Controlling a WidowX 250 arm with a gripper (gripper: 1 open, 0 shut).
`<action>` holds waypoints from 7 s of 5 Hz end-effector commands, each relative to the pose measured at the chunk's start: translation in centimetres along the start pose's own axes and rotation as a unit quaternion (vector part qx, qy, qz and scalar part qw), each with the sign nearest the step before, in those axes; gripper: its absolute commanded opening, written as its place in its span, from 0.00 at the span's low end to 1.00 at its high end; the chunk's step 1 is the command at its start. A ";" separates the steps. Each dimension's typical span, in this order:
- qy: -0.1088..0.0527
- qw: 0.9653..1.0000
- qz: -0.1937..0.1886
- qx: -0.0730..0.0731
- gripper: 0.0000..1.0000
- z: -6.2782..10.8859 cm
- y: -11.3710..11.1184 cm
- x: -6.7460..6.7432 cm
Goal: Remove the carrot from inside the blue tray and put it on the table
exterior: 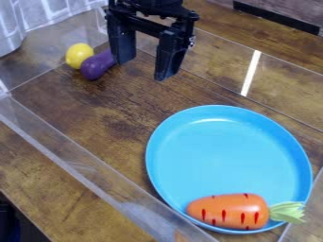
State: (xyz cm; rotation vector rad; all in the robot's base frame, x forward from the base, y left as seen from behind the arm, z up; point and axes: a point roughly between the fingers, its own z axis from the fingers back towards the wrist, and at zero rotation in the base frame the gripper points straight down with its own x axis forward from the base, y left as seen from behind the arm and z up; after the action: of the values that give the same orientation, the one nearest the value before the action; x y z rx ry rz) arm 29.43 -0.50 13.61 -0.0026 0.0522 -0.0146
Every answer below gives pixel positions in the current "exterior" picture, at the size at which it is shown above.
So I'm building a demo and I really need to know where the white grey curtain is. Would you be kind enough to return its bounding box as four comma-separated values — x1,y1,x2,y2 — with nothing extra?
0,0,108,57

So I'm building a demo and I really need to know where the clear acrylic enclosure wall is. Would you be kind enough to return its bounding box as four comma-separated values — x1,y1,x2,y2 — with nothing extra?
0,1,323,242

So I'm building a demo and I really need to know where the yellow toy lemon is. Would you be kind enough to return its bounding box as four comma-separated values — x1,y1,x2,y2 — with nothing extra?
66,43,95,69

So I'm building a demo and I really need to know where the orange toy carrot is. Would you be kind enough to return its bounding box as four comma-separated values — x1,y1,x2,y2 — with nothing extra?
186,193,305,231

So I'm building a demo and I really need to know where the purple toy eggplant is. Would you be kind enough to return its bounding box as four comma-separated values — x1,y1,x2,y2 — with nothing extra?
80,49,117,80

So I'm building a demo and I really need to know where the blue plastic plate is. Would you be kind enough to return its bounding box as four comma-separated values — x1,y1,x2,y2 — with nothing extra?
145,104,314,235

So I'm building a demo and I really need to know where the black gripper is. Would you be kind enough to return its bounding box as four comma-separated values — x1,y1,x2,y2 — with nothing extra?
106,0,199,81

